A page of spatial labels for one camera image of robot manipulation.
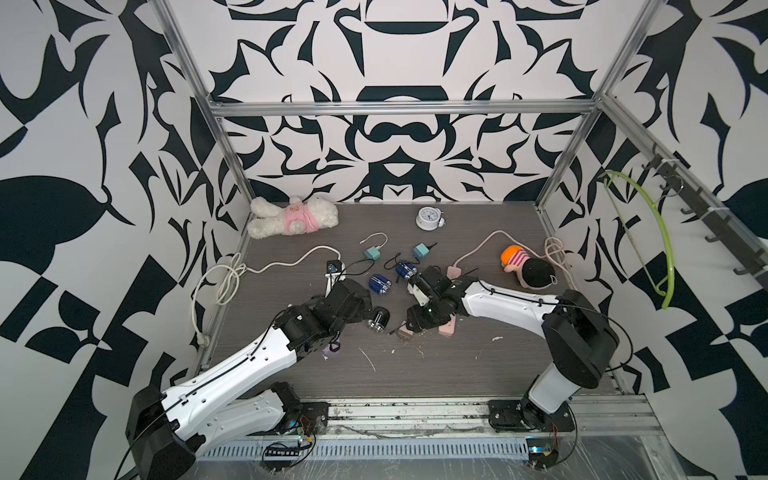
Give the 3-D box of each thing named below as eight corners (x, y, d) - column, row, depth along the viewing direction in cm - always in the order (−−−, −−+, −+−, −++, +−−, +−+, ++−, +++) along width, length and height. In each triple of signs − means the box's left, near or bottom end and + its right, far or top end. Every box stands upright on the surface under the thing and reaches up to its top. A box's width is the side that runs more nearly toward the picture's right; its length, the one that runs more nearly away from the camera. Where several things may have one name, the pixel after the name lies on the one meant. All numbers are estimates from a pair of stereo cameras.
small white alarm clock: (416, 231, 113) (417, 224, 110) (414, 212, 119) (415, 205, 116) (443, 231, 113) (445, 224, 110) (440, 212, 119) (442, 205, 116)
